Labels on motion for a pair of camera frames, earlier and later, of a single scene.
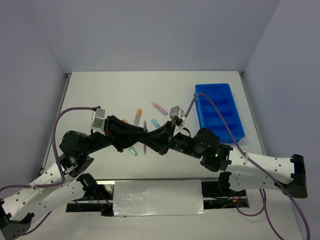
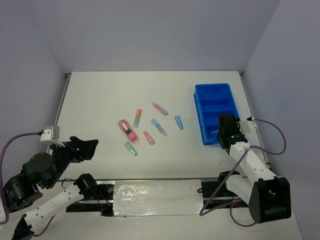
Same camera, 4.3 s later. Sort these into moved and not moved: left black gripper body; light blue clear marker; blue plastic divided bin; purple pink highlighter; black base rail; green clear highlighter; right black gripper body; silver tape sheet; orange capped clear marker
Moved: left black gripper body; right black gripper body
Not moved: purple pink highlighter; orange capped clear marker; green clear highlighter; silver tape sheet; light blue clear marker; blue plastic divided bin; black base rail
